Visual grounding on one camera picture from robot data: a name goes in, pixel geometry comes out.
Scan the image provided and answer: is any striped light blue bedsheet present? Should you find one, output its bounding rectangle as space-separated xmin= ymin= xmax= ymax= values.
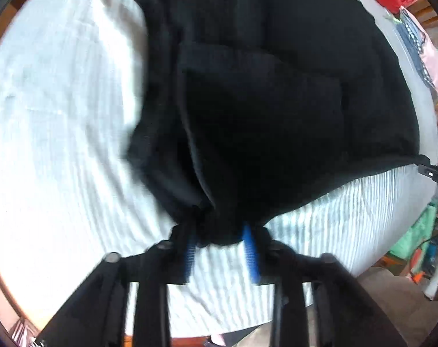
xmin=0 ymin=0 xmax=438 ymax=337

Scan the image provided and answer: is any black garment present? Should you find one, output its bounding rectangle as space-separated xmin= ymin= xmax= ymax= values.
xmin=127 ymin=0 xmax=420 ymax=246

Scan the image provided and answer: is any pink and blue folded cloth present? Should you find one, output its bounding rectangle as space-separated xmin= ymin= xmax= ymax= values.
xmin=387 ymin=6 xmax=438 ymax=98

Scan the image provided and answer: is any green plastic bag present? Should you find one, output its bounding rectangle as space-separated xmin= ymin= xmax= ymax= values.
xmin=389 ymin=202 xmax=438 ymax=260

